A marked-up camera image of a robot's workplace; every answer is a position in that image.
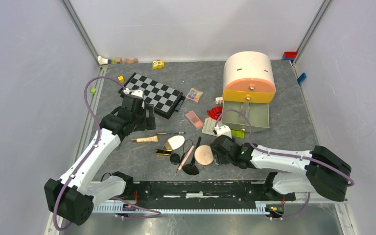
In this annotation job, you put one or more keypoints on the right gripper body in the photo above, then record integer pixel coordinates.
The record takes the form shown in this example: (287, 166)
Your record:
(224, 159)

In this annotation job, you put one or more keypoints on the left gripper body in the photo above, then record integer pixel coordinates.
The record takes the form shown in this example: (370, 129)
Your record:
(140, 120)

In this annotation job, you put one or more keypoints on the round pink powder compact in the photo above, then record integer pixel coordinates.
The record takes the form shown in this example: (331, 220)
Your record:
(203, 155)

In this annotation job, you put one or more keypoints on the white gold egg case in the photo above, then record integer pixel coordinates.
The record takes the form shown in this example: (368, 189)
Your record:
(174, 142)

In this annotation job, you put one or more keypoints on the round drawer organizer box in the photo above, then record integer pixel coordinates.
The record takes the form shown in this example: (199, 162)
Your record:
(248, 77)

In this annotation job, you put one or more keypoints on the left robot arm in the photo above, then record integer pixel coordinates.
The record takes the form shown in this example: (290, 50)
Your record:
(72, 196)

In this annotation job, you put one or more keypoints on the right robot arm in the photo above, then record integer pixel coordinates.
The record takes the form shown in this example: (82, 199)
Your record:
(311, 171)

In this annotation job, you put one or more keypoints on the black makeup brush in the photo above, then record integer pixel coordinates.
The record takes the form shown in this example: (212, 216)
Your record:
(190, 168)

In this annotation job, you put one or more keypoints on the beige concealer tube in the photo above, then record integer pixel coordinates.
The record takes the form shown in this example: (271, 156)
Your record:
(146, 139)

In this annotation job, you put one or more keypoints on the black eyeliner pencil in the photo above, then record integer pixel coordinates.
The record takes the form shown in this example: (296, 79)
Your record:
(171, 133)

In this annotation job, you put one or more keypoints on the green lego brick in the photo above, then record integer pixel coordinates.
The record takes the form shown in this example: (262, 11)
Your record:
(238, 134)

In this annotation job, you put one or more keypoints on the black white chessboard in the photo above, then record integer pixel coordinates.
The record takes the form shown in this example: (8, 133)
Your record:
(165, 99)

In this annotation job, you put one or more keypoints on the black gold lipstick case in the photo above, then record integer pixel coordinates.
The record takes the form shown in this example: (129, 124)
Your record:
(163, 152)

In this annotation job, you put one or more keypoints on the red plastic arch toy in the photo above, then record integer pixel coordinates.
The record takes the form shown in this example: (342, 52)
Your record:
(215, 112)

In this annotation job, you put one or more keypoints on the pink blush palette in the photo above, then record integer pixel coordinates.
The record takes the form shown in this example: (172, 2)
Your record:
(194, 119)

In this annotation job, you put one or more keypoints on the small black round jar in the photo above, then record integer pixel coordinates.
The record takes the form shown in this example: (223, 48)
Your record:
(175, 159)

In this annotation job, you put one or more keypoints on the white lego brick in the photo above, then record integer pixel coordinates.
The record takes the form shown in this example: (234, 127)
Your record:
(219, 100)

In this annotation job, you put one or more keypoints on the colourful eyeshadow palette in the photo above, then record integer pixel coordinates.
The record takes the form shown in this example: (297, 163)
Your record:
(194, 95)

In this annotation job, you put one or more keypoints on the wooden arch block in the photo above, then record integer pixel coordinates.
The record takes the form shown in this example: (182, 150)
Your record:
(130, 61)

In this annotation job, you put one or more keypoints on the yellow toy block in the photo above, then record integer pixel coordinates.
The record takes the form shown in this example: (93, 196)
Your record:
(157, 64)

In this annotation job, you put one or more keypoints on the red blue blocks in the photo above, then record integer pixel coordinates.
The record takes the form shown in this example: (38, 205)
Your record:
(289, 55)

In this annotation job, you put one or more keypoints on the white corner bracket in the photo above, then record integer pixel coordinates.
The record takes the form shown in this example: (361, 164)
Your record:
(102, 61)

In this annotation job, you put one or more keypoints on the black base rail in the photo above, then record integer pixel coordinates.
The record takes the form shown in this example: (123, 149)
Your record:
(242, 194)

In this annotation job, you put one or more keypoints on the blue block by wall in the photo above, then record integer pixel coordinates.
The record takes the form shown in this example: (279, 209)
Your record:
(301, 78)

